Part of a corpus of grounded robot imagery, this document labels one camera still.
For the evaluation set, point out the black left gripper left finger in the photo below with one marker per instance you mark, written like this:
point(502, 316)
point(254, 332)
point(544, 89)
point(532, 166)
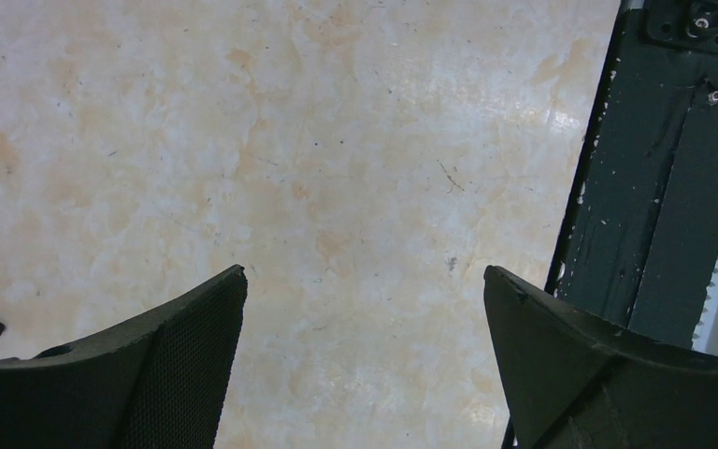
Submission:
point(157, 380)

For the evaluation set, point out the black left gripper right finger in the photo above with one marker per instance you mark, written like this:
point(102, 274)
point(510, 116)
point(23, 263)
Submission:
point(574, 380)

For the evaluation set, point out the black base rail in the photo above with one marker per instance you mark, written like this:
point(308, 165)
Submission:
point(634, 247)

